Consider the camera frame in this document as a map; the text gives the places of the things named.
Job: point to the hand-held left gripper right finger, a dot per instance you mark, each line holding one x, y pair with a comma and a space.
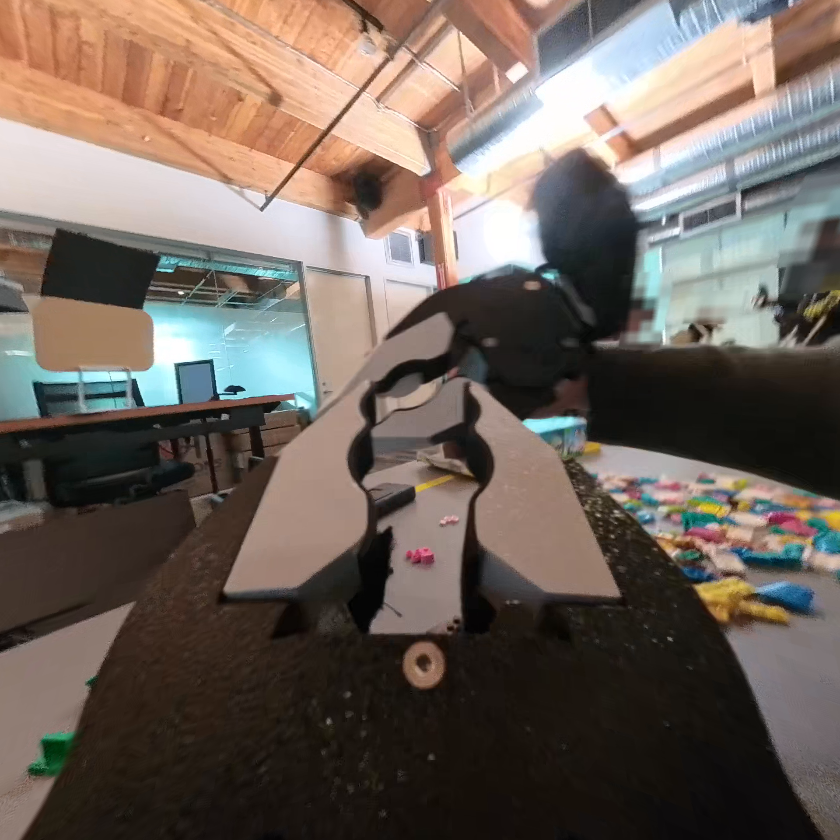
538, 525

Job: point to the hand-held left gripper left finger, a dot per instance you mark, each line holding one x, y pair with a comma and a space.
302, 518

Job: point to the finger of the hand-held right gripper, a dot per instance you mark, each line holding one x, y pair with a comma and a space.
420, 341
426, 420

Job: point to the person's right forearm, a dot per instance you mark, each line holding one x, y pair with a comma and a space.
709, 407

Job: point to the grey desk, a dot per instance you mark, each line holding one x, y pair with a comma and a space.
426, 505

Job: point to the long wooden desk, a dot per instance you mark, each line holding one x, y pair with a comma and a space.
164, 413

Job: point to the beige door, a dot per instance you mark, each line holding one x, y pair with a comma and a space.
407, 298
338, 334

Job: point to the yellow tape strip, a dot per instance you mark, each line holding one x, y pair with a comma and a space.
434, 482

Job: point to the black rounded object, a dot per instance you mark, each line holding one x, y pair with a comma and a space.
390, 499

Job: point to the stack of cardboard boxes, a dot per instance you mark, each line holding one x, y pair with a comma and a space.
275, 433

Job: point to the toy brick box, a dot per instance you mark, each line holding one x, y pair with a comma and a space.
558, 436

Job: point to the pink brick cluster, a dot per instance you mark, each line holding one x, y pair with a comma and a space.
420, 555

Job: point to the black ceiling speaker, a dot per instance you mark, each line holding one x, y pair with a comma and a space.
367, 193

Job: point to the glass office partition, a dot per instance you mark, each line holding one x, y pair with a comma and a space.
262, 328

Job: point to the small dark screen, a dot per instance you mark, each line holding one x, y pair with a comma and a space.
195, 380

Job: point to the black office chair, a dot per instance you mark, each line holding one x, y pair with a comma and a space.
111, 472

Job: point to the pile of colourful toy bricks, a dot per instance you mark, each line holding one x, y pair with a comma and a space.
741, 531

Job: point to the black labelled panel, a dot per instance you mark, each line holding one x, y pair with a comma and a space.
85, 558

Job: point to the metal ceiling rod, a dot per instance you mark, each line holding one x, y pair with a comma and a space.
328, 131

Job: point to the black acoustic panel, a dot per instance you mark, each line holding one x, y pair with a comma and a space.
98, 269

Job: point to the group of green toy bricks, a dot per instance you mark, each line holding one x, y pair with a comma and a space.
52, 754

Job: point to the black wall speaker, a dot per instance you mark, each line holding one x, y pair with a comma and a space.
426, 248

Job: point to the white wall vent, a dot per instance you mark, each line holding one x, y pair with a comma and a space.
399, 248

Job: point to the wooden post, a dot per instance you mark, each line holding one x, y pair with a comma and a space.
441, 229

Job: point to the silver ventilation duct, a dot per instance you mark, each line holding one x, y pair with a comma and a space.
754, 144
492, 131

